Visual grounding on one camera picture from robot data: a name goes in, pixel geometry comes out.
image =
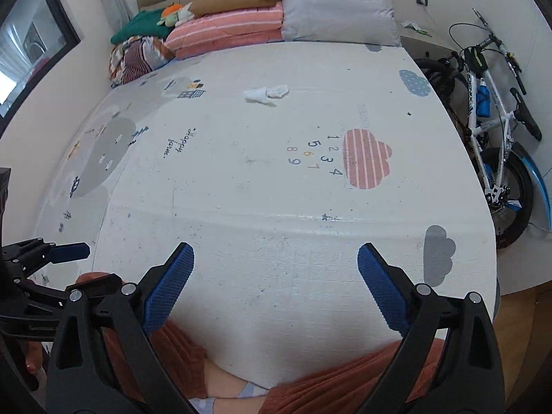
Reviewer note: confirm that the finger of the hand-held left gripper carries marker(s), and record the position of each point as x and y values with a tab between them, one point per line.
103	284
71	253

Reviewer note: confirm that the person's left leg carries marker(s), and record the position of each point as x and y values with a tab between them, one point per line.
181	349

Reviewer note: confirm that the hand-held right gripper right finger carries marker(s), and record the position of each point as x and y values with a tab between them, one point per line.
381	284

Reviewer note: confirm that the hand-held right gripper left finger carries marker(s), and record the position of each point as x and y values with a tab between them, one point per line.
170	284

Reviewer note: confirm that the striped cloth bundle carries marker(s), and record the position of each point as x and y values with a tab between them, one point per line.
138	60

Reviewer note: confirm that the green knitted blanket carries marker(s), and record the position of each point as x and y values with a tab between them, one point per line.
138	28

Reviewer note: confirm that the white crumpled cloth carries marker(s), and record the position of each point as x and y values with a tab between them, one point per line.
265	94

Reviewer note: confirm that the dark framed window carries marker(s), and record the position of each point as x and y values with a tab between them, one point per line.
30	39

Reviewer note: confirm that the blue bicycle bottle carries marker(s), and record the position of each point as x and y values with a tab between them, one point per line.
484	99

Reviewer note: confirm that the green orange plush turtle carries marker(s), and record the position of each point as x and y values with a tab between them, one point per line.
170	11

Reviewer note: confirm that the white paper scraps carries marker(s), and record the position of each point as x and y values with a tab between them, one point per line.
414	26

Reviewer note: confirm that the person's leg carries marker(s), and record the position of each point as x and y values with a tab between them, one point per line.
181	349
345	379

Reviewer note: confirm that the person's left hand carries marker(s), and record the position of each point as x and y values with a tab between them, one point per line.
34	360

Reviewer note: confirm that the grey nightstand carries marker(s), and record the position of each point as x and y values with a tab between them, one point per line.
427	45

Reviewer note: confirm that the pink striped pillow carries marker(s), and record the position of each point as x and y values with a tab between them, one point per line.
224	26

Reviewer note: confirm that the grey bagged duvet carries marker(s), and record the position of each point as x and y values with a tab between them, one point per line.
340	8

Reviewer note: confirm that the white blue bicycle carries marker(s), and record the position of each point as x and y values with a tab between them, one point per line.
473	99

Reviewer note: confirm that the white plush toy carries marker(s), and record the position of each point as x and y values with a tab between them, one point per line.
184	13

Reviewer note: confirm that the person's right leg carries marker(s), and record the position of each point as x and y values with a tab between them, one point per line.
345	379

